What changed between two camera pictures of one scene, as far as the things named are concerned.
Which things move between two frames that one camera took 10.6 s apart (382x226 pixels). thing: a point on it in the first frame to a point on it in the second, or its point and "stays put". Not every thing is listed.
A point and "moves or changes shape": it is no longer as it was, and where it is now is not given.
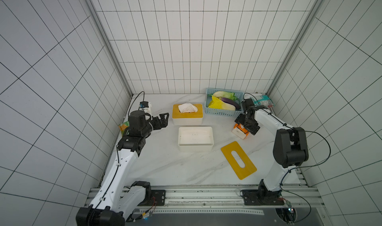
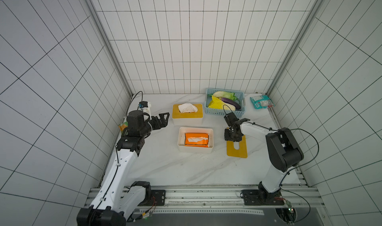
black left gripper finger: [155, 123] stays put
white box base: [195, 139] stays put
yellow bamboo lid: [241, 173] moves or changes shape
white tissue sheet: [187, 108] stays put
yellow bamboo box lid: [176, 113] stays put
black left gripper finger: [164, 119] stays put
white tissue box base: [187, 121] stays put
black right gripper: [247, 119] to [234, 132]
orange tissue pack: [239, 130] moves or changes shape
